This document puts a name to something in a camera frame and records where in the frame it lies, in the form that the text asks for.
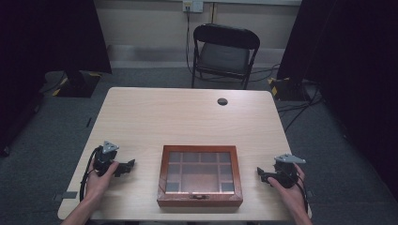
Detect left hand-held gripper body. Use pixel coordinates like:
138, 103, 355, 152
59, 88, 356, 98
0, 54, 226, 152
93, 141, 120, 177

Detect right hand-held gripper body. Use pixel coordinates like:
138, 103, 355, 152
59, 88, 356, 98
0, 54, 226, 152
273, 153, 307, 189

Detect wooden glass-lid box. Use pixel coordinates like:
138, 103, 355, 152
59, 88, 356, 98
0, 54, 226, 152
156, 144, 244, 208

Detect person's right hand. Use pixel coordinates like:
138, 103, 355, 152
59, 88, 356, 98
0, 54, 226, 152
267, 162, 309, 216

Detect person's left hand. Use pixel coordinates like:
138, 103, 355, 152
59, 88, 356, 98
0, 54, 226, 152
84, 160, 120, 203

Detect black stand base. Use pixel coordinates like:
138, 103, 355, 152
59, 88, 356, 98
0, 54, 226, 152
52, 70, 102, 98
268, 76, 311, 101

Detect black curtain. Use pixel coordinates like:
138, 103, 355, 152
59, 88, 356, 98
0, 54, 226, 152
276, 0, 398, 201
0, 0, 113, 158

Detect black folding chair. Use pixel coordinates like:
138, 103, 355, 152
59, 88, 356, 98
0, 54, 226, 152
191, 22, 261, 90

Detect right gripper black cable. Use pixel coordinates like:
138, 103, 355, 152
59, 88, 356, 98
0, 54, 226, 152
292, 168, 309, 214

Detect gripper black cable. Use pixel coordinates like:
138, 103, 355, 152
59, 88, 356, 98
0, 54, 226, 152
292, 168, 309, 214
79, 145, 103, 203

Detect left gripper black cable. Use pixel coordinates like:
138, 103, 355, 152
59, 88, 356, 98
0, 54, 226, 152
79, 145, 103, 203

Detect black floor cables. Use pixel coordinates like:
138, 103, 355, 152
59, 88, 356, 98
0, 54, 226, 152
250, 63, 325, 134

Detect black power cable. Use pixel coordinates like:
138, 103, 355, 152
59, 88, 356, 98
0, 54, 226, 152
185, 7, 193, 76

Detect white wall socket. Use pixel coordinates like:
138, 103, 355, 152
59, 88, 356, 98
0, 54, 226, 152
182, 0, 205, 14

